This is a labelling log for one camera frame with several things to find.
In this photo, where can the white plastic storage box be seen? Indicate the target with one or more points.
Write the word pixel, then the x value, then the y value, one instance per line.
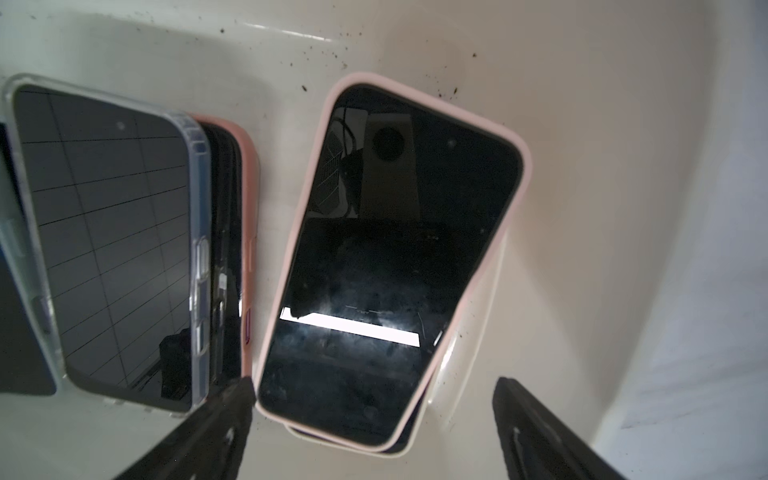
pixel 613 99

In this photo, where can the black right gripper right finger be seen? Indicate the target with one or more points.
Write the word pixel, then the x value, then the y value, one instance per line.
pixel 536 444

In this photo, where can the stack top phone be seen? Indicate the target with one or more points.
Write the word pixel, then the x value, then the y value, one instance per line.
pixel 406 199

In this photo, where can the phone in clear case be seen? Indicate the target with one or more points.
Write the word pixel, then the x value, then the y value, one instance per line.
pixel 117 196

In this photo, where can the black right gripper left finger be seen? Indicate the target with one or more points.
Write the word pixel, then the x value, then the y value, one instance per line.
pixel 209 444

